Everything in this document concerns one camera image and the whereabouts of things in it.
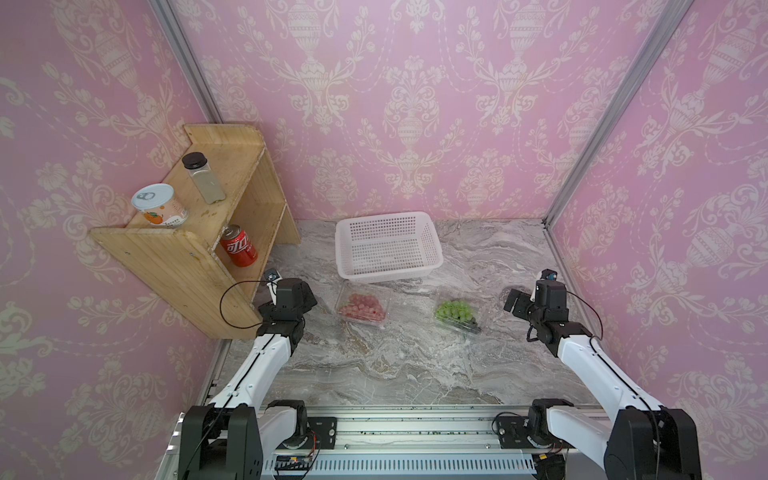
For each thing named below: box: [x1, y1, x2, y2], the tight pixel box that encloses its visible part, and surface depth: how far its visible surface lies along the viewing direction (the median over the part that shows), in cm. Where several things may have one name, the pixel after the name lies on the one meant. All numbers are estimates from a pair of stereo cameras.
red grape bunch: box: [338, 293, 385, 321], surface depth 92 cm
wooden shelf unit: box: [91, 124, 300, 339], surface depth 68 cm
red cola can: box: [220, 224, 258, 268], surface depth 76 cm
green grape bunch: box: [436, 300, 473, 321], surface depth 92 cm
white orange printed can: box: [131, 183, 189, 228], surface depth 60 cm
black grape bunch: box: [463, 321, 482, 334], surface depth 89 cm
